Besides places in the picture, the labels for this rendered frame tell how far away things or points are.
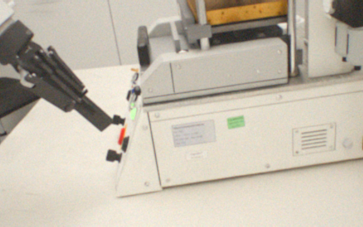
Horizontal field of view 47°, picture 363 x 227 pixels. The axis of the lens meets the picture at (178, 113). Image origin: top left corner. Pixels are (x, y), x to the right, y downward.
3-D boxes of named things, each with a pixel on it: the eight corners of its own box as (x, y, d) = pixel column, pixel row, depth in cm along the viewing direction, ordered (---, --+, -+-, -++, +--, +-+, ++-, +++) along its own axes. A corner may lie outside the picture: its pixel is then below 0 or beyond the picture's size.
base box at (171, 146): (327, 90, 110) (328, 25, 103) (408, 167, 76) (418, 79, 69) (124, 120, 110) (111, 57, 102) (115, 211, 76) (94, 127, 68)
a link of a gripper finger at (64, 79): (23, 64, 73) (26, 60, 74) (73, 106, 77) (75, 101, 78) (37, 50, 71) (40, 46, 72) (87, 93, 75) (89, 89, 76)
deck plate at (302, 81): (329, 24, 103) (329, 21, 103) (410, 72, 72) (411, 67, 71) (143, 52, 103) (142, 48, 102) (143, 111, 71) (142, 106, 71)
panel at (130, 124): (123, 122, 108) (143, 54, 100) (116, 191, 81) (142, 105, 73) (115, 120, 107) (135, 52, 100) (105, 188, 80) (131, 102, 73)
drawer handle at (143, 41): (149, 42, 92) (146, 24, 90) (150, 64, 78) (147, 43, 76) (140, 43, 92) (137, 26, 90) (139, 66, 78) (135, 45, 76)
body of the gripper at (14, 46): (3, 29, 64) (51, 70, 68) (24, 11, 71) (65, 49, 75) (-24, 58, 67) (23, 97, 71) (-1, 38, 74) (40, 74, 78)
